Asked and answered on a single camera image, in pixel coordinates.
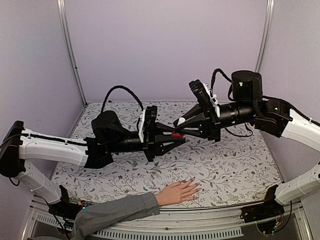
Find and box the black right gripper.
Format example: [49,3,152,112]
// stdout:
[171,102,255,144]

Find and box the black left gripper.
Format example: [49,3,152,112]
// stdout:
[107,123,187,164]

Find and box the red nail polish bottle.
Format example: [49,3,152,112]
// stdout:
[171,131,184,139]

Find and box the grey sleeved forearm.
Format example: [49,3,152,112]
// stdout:
[72,192,160,240]

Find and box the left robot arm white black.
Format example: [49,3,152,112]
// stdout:
[0,105,186,217]

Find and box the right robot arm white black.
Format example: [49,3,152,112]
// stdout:
[173,68,320,151]

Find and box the mannequin hand with nails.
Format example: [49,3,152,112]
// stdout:
[155,178,201,207]

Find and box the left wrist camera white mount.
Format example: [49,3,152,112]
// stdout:
[138,105,158,143]

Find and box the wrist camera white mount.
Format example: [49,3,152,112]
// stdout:
[138,105,158,143]
[188,79,221,118]

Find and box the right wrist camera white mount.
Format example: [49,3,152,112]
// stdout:
[188,79,221,118]

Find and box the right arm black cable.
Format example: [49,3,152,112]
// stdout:
[211,67,234,95]

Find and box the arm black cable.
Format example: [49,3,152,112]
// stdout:
[101,85,146,115]
[211,67,234,95]

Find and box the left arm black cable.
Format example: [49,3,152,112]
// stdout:
[101,85,146,115]

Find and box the aluminium front rail frame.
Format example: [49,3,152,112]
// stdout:
[22,192,313,240]

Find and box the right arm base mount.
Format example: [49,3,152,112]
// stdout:
[240,184,293,236]

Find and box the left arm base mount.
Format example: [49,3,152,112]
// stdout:
[48,185,88,220]

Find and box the aluminium corner post right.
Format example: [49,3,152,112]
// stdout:
[254,0,275,72]

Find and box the aluminium corner post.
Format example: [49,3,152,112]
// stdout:
[254,0,275,72]
[56,0,88,107]

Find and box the aluminium corner post left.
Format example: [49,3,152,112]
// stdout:
[56,0,88,107]

